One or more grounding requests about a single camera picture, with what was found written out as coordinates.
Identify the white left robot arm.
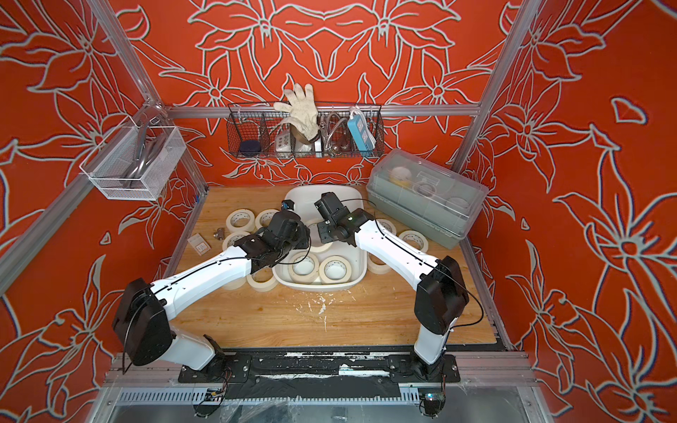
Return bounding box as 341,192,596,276
113,211,310,371

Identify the dark blue round object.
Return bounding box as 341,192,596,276
238,139,262,158

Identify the beige masking tape roll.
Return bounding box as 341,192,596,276
319,256,353,285
368,253,391,275
246,267,279,293
287,252,320,284
255,209,278,229
375,219,398,238
226,208,257,233
398,230,429,253
221,231,250,251
222,278,247,291
306,219,333,254

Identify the blue white box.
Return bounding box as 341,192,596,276
347,107,377,157

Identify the small metal bolt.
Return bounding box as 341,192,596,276
213,227,226,241

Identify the translucent lidded storage box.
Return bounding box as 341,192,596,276
367,150,488,250

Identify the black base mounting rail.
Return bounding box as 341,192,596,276
178,347,460,384

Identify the white mesh wall basket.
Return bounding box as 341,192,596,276
79,117,186,201

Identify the small clear plastic packet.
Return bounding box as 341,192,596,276
187,234,211,256

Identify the white work glove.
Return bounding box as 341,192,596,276
273,83,319,141

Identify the white plastic storage tray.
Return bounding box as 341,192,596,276
273,184,368,292

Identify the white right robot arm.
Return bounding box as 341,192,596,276
315,192,470,381

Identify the black wire wall basket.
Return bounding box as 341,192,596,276
226,102,385,159

